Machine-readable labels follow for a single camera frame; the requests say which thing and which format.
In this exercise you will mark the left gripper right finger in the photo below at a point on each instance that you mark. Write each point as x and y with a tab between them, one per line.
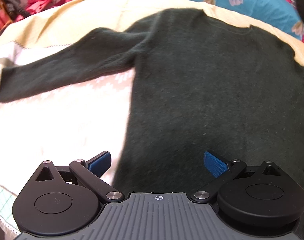
255	200

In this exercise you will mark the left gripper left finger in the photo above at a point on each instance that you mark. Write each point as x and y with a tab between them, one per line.
59	200

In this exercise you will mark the beige patterned bed sheet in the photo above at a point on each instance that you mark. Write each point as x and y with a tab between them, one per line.
81	120

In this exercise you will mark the red bags on shelf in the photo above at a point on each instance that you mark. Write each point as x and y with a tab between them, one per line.
36	6

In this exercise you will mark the dark green knit sweater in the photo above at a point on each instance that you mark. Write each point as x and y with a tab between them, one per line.
200	85

